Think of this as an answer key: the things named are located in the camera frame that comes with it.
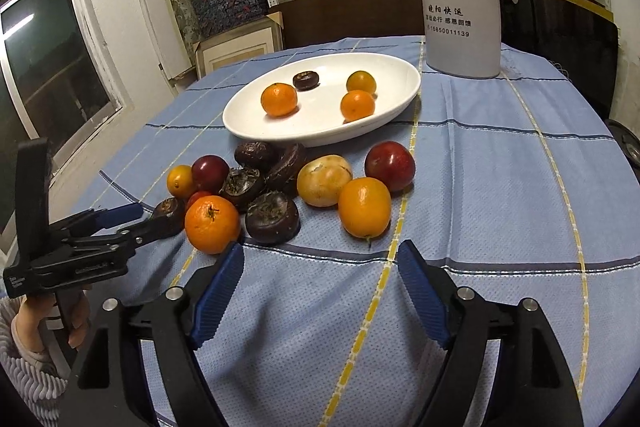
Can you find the dark brown water chestnut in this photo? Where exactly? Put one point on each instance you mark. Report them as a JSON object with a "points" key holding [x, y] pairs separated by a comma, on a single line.
{"points": [[242, 187], [289, 167], [306, 80], [272, 218], [252, 153], [170, 211]]}

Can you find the dark brown wooden board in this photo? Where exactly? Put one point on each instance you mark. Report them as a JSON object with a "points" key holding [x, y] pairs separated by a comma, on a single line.
{"points": [[350, 17]]}

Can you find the yellow passion fruit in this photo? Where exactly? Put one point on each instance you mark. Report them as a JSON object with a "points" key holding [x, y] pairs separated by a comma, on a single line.
{"points": [[324, 181]]}

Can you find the small orange mandarin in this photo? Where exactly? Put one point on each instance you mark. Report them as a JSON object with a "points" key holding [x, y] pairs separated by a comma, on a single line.
{"points": [[179, 181]]}

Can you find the wooden picture frame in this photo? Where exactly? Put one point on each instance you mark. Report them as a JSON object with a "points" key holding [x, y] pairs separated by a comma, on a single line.
{"points": [[235, 52]]}

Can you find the pile of patterned fabric boxes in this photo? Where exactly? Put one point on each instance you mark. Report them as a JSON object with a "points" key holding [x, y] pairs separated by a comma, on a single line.
{"points": [[225, 2]]}

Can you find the white framed window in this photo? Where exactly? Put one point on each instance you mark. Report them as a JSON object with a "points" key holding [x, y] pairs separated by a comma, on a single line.
{"points": [[50, 72]]}

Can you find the small bright red plum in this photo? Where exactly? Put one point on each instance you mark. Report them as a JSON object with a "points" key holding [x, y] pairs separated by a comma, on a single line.
{"points": [[198, 197]]}

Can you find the person's left hand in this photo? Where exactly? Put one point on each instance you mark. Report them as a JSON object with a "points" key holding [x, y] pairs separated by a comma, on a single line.
{"points": [[35, 322]]}

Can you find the black round stool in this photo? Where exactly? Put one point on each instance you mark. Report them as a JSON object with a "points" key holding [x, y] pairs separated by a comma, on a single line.
{"points": [[625, 147]]}

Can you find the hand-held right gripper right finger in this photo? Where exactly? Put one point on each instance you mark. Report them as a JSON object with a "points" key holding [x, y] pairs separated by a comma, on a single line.
{"points": [[420, 297]]}

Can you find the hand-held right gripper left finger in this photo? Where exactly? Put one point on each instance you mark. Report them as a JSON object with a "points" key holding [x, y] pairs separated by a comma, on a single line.
{"points": [[220, 297]]}

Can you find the greenish orange mandarin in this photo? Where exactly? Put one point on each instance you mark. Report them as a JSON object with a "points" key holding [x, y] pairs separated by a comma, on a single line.
{"points": [[361, 82]]}

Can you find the white oval plate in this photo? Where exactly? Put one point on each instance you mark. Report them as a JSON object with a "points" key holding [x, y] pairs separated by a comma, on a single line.
{"points": [[320, 119]]}

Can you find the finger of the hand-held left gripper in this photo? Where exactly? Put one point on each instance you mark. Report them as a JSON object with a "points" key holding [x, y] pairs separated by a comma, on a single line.
{"points": [[117, 213], [150, 232]]}

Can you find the person's left forearm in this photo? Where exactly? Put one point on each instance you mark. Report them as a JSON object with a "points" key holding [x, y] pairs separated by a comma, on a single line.
{"points": [[25, 377]]}

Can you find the blue checked tablecloth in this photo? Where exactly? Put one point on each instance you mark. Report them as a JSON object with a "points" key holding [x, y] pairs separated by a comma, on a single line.
{"points": [[500, 207]]}

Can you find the large dark red plum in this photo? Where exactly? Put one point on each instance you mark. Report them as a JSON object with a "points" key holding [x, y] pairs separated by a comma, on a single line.
{"points": [[390, 166]]}

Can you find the black chair back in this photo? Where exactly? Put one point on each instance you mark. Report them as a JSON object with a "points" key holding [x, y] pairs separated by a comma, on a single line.
{"points": [[560, 47]]}

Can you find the large orange mandarin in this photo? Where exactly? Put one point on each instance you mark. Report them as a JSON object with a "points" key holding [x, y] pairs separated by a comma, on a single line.
{"points": [[364, 207], [212, 227]]}

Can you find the white board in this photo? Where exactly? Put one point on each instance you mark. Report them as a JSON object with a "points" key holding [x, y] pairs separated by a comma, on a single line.
{"points": [[155, 22]]}

